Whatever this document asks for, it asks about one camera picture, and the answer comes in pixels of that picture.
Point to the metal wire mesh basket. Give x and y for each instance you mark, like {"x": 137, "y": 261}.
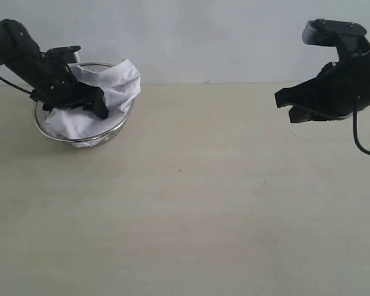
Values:
{"x": 93, "y": 141}

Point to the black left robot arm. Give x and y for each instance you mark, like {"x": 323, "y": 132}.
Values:
{"x": 21, "y": 54}

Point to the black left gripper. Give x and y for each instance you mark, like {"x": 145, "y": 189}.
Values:
{"x": 58, "y": 88}

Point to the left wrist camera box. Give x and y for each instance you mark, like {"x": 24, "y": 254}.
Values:
{"x": 67, "y": 54}

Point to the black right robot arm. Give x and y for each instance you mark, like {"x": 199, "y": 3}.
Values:
{"x": 334, "y": 94}

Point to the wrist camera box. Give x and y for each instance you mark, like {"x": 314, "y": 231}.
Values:
{"x": 323, "y": 32}
{"x": 67, "y": 54}

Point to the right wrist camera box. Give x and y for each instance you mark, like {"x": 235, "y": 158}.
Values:
{"x": 323, "y": 32}

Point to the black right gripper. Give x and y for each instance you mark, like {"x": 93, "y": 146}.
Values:
{"x": 334, "y": 96}

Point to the white t-shirt with red print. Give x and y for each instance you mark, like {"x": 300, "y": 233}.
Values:
{"x": 120, "y": 84}

